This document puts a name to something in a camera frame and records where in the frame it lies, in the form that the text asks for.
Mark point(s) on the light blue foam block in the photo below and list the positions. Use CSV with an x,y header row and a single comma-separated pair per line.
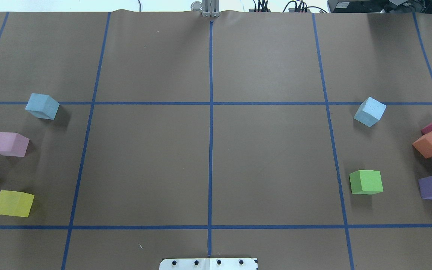
x,y
370,112
42,106

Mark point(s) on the green foam block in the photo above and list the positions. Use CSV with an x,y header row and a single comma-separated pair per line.
x,y
366,182

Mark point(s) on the pink foam block left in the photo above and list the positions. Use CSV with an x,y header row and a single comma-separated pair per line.
x,y
13,144

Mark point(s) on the yellow foam block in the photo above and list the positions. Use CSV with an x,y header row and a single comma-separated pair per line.
x,y
15,203

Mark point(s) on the black monitor base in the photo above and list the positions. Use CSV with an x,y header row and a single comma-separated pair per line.
x,y
380,6

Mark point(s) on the metal clamp bracket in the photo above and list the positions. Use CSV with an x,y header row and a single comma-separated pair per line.
x,y
208,8

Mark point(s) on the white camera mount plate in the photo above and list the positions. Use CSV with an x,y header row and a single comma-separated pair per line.
x,y
209,264

